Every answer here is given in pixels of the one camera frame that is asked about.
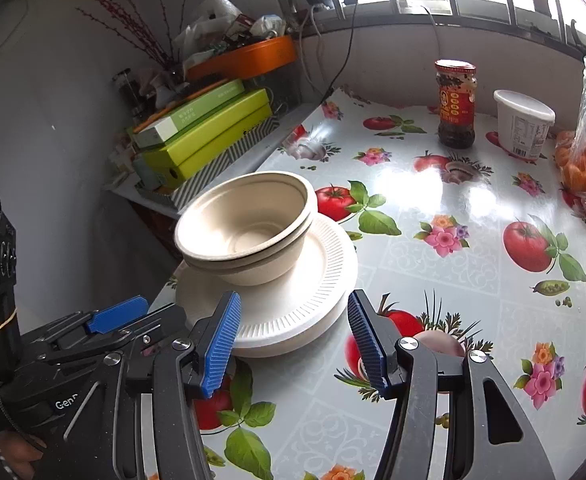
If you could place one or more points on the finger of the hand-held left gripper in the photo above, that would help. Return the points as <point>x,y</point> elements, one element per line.
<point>118,312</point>
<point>163,322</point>

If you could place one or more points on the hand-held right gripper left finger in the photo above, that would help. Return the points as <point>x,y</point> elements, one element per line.
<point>218,345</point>

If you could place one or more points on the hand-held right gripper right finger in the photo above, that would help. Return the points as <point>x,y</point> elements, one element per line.
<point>368,345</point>

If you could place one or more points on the person's left hand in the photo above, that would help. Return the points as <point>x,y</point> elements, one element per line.
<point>18,455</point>

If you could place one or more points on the grey side shelf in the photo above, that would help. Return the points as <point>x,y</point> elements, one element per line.
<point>123,191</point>

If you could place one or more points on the grey striped box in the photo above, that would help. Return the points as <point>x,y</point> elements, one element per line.
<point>233,167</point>

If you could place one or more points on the lime green box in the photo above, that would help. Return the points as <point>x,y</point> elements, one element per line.
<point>208,132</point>
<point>213,155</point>

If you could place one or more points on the dark glass container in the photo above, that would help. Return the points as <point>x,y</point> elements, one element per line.
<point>128,92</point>

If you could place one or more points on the red label sauce jar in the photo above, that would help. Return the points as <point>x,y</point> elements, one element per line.
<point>455,105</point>

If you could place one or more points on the dried red branches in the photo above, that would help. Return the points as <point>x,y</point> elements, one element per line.
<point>165,57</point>

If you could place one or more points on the white plastic tub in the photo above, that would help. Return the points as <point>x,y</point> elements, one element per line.
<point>523,130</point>

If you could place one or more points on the orange tray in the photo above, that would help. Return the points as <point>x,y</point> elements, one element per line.
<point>253,57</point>

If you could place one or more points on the pile of small packets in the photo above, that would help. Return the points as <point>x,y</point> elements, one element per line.
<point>258,27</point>

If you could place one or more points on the white plastic bag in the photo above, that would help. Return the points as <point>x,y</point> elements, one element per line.
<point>213,15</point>

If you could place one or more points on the black hook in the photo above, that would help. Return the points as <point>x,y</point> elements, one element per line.
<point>573,27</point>

